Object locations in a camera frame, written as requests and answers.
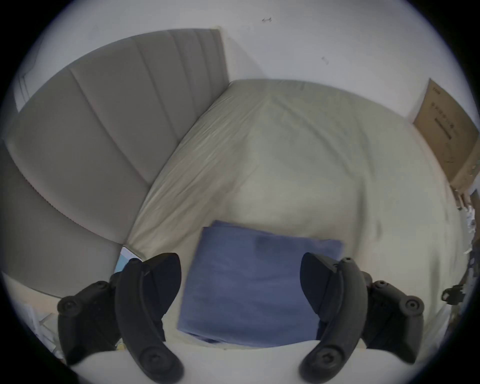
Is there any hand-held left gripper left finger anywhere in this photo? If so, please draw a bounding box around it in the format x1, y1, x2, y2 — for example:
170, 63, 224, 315
57, 252, 185, 384

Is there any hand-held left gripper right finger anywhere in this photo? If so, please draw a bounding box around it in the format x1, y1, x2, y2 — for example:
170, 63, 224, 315
299, 252, 425, 383

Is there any folded blue garment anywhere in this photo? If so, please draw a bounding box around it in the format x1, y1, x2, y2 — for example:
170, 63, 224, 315
177, 220, 344, 347

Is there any bed with beige sheet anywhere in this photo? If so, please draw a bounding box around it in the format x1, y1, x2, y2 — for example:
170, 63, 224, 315
127, 79, 474, 350

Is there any grey padded headboard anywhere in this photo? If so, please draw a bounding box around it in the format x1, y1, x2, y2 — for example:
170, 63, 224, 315
0, 28, 230, 298

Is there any brown cardboard carton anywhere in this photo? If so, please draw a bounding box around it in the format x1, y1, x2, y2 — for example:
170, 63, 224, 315
412, 78, 480, 191

